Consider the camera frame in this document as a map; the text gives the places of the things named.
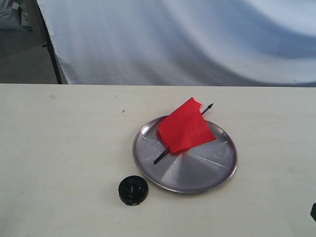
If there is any red white flag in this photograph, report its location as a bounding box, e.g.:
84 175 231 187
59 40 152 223
154 97 216 165

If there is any black round flag base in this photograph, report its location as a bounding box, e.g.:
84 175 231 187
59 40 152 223
118 175 149 206

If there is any round stainless steel plate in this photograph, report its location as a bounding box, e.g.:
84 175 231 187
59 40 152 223
132 117 237 194

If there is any white backdrop cloth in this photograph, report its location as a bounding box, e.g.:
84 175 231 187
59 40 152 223
38 0 316 87

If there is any black backdrop stand pole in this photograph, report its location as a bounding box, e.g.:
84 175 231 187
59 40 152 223
35 0 63 84

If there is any white sack in background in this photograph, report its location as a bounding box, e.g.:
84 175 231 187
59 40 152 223
0 0 32 31

